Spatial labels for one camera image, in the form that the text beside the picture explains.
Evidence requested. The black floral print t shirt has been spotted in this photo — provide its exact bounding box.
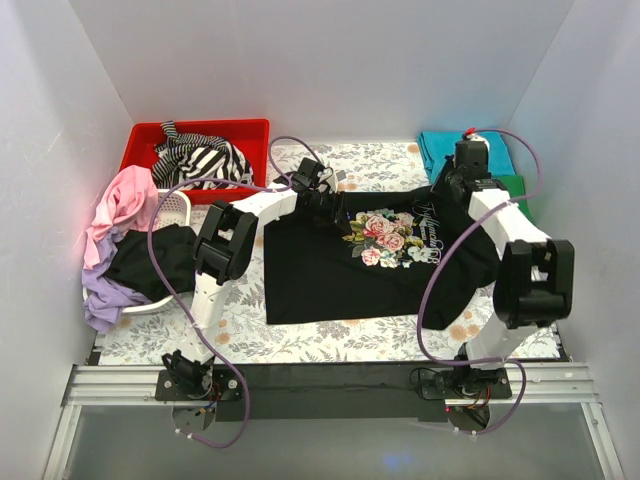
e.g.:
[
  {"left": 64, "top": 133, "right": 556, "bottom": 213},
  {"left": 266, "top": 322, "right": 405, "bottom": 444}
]
[{"left": 264, "top": 187, "right": 500, "bottom": 330}]

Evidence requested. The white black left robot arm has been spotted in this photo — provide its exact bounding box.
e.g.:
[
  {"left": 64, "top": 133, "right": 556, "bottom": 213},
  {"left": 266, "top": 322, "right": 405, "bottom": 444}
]
[{"left": 178, "top": 158, "right": 349, "bottom": 363}]

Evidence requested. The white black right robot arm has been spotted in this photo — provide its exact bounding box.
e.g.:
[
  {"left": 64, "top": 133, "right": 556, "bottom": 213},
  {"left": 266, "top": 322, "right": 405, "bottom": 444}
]
[{"left": 434, "top": 133, "right": 575, "bottom": 398}]

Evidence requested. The folded blue t shirt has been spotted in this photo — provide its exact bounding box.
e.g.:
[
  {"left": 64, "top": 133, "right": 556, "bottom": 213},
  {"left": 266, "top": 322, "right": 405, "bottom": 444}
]
[{"left": 417, "top": 131, "right": 516, "bottom": 184}]

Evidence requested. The folded green t shirt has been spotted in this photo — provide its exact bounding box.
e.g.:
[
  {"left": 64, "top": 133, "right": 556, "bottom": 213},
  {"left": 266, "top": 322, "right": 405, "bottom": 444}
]
[{"left": 498, "top": 175, "right": 534, "bottom": 223}]

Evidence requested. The white plastic laundry basket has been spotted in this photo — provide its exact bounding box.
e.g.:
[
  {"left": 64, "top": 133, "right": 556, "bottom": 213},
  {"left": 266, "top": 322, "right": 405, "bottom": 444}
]
[{"left": 83, "top": 192, "right": 191, "bottom": 314}]

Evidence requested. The floral patterned table mat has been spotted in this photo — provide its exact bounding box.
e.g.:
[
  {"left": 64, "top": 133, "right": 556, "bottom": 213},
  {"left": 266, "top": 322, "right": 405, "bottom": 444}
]
[{"left": 97, "top": 142, "right": 560, "bottom": 365}]

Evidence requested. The black white striped shirt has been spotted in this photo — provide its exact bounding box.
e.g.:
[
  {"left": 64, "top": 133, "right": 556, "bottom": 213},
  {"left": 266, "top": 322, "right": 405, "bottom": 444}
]
[{"left": 151, "top": 121, "right": 254, "bottom": 190}]

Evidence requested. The black shirt in basket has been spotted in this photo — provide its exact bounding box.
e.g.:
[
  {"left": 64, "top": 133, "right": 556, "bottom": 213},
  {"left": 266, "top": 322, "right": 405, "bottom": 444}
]
[{"left": 105, "top": 225, "right": 196, "bottom": 301}]

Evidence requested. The pink shirt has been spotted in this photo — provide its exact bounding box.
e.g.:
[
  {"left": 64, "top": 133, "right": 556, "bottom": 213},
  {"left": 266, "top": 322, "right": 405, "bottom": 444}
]
[{"left": 84, "top": 165, "right": 159, "bottom": 269}]

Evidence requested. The lavender shirt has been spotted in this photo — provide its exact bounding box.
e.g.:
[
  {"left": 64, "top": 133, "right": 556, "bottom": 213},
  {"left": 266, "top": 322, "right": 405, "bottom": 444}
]
[{"left": 82, "top": 227, "right": 151, "bottom": 333}]

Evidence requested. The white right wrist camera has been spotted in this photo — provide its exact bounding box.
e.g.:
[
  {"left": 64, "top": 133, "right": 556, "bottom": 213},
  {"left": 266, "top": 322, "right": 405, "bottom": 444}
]
[{"left": 462, "top": 128, "right": 490, "bottom": 147}]

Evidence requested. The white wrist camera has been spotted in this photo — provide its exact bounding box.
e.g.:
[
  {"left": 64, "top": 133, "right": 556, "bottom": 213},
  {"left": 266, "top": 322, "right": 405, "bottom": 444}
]
[
  {"left": 462, "top": 128, "right": 490, "bottom": 147},
  {"left": 320, "top": 167, "right": 347, "bottom": 190}
]

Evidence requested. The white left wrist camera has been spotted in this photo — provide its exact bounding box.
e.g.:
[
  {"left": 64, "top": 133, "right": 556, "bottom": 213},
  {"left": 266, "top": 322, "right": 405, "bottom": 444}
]
[{"left": 320, "top": 167, "right": 347, "bottom": 190}]

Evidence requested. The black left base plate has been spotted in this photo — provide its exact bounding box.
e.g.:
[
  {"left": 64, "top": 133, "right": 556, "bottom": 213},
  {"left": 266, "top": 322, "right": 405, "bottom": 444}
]
[{"left": 154, "top": 369, "right": 243, "bottom": 401}]

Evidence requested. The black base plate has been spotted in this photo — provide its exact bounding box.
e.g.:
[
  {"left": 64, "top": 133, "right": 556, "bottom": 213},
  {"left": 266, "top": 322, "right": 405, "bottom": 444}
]
[
  {"left": 409, "top": 367, "right": 512, "bottom": 400},
  {"left": 154, "top": 369, "right": 243, "bottom": 401}
]

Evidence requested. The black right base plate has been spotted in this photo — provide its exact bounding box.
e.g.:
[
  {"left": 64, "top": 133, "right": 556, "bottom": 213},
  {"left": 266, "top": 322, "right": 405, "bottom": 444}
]
[{"left": 409, "top": 367, "right": 512, "bottom": 400}]

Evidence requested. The aluminium frame rail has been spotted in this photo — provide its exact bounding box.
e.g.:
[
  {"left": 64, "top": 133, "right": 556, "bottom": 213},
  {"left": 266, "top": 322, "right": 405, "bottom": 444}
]
[{"left": 62, "top": 362, "right": 600, "bottom": 406}]

